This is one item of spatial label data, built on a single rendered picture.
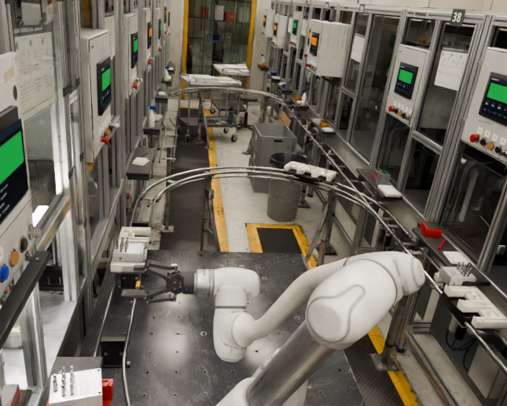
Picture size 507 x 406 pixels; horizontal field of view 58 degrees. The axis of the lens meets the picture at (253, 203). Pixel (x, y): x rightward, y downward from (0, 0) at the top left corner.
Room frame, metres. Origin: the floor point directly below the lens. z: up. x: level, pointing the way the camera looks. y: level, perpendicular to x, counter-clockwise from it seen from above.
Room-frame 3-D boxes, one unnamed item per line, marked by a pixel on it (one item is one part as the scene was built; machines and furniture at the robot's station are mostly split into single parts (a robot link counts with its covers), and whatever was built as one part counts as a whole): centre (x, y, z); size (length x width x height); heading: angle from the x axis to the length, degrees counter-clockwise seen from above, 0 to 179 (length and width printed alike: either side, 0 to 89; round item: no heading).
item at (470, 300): (1.76, -1.00, 0.84); 0.37 x 0.14 x 0.10; 9
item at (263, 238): (3.58, -0.29, 0.01); 1.00 x 0.55 x 0.01; 9
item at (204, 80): (6.85, 0.80, 0.48); 0.88 x 0.56 x 0.96; 117
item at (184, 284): (1.26, 0.21, 1.12); 0.09 x 0.07 x 0.08; 99
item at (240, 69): (8.17, 0.60, 0.48); 0.84 x 0.58 x 0.97; 17
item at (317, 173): (3.26, -0.40, 0.84); 0.37 x 0.14 x 0.10; 67
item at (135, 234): (1.88, 0.54, 0.84); 0.36 x 0.14 x 0.10; 9
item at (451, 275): (1.87, -0.98, 0.92); 0.13 x 0.10 x 0.09; 99
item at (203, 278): (1.27, 0.13, 1.12); 0.09 x 0.06 x 0.09; 9
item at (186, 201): (5.89, 0.85, 0.01); 5.85 x 0.59 x 0.01; 9
